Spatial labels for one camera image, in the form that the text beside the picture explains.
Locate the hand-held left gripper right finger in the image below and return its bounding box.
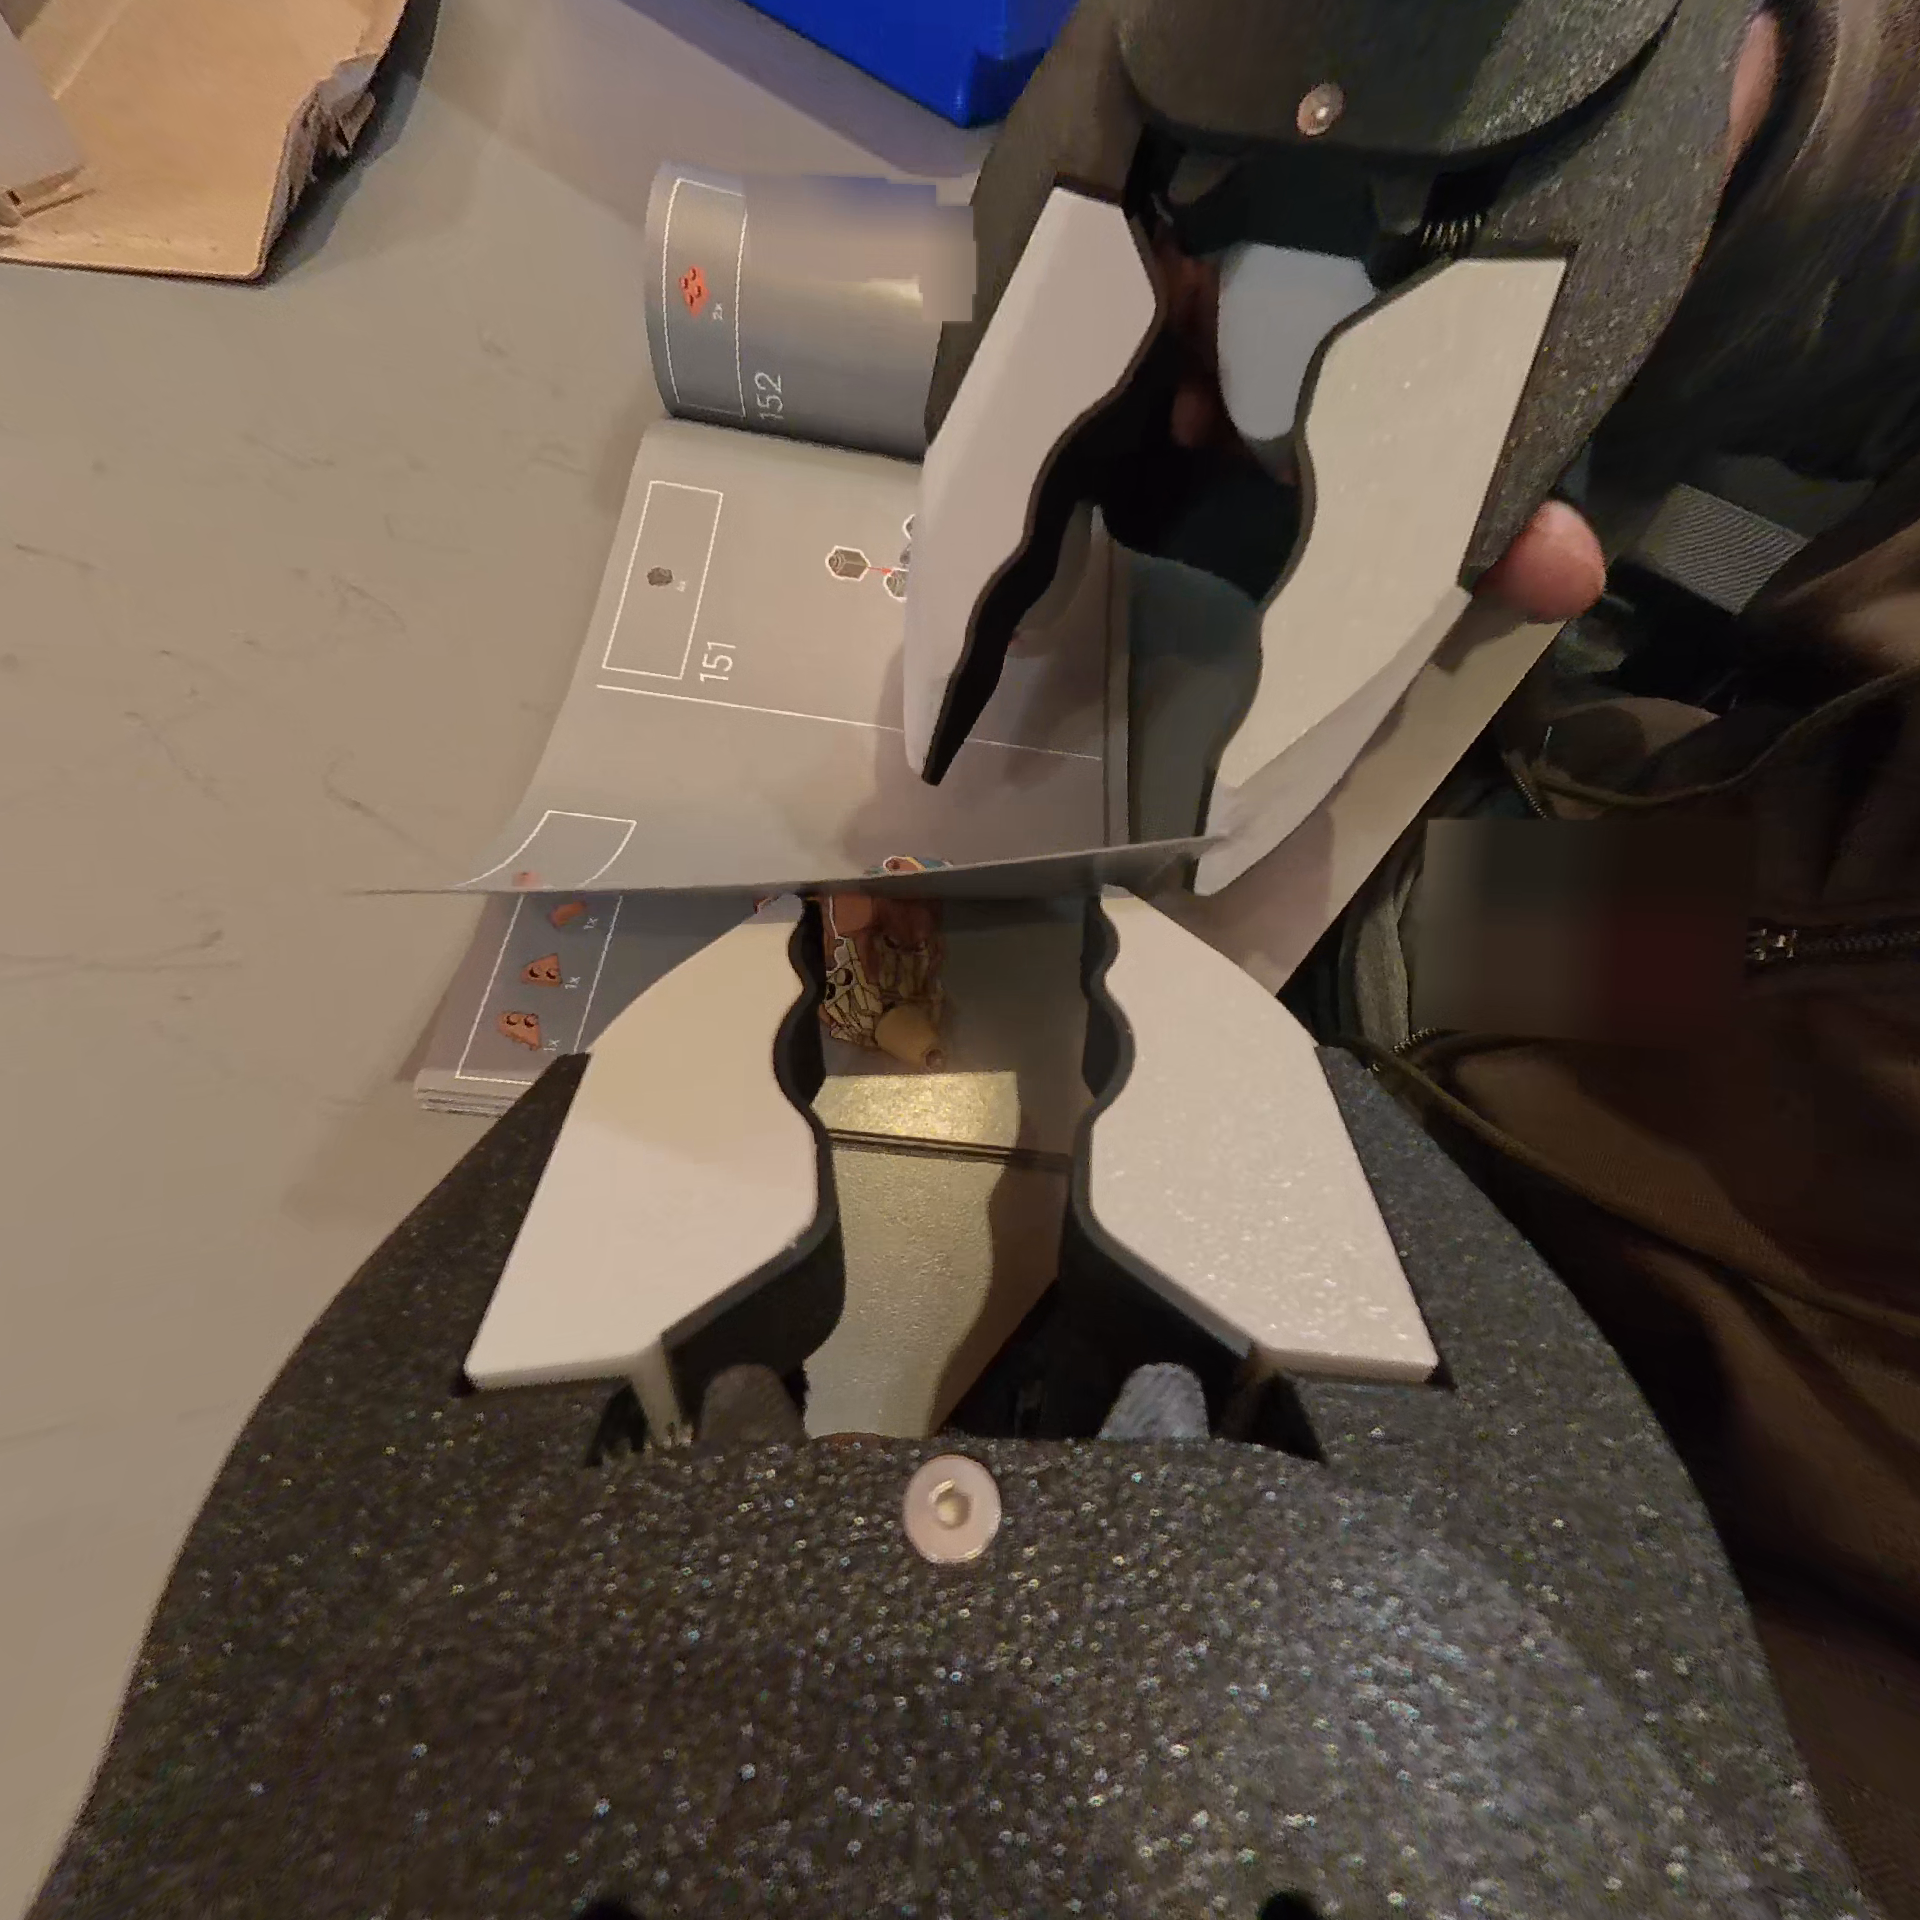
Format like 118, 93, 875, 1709
1069, 890, 1442, 1384

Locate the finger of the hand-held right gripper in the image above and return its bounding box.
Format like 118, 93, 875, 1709
1198, 244, 1573, 895
895, 183, 1167, 788

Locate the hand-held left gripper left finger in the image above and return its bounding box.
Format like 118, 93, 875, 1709
462, 902, 839, 1445

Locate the grey instruction booklet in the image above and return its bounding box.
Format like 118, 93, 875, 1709
359, 157, 1566, 1127

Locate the person's right hand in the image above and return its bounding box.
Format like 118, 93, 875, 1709
1498, 0, 1920, 623

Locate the blue plastic bin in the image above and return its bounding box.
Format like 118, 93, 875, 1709
738, 0, 1085, 132

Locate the person's brown jacket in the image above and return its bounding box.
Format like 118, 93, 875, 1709
1283, 449, 1920, 1652

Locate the torn cardboard box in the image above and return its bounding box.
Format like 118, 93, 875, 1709
0, 0, 415, 284

